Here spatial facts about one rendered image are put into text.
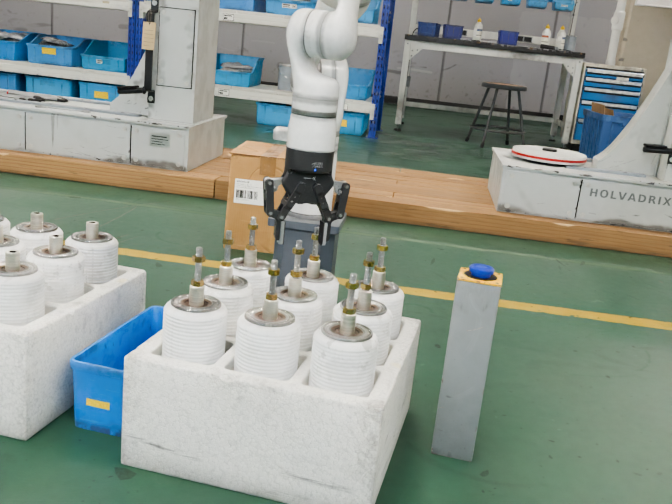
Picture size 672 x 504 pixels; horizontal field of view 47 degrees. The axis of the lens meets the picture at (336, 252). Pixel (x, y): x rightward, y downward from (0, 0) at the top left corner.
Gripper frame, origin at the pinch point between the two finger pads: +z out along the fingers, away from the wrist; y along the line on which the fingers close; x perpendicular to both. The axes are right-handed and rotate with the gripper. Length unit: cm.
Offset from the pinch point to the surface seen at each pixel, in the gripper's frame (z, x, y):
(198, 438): 27.6, -13.5, -16.5
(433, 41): -33, 463, 225
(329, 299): 13.0, 5.8, 7.8
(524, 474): 35, -18, 37
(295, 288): 8.5, -1.3, -0.5
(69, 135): 21, 218, -40
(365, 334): 9.5, -18.1, 5.8
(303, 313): 11.3, -5.0, 0.1
